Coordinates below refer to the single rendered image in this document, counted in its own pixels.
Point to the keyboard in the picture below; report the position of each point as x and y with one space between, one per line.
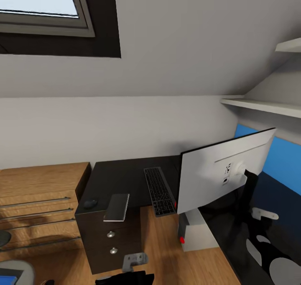
162 198

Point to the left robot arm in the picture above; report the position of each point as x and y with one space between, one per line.
128 276

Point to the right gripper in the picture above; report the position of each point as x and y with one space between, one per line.
247 217

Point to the notebook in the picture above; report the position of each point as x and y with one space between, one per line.
117 207

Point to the monitor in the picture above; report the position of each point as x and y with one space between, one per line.
209 172

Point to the mouse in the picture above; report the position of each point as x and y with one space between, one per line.
90 203

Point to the swivel chair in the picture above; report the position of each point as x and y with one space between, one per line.
23 270

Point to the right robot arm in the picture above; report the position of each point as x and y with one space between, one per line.
280 267

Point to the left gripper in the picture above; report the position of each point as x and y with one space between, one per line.
138 278

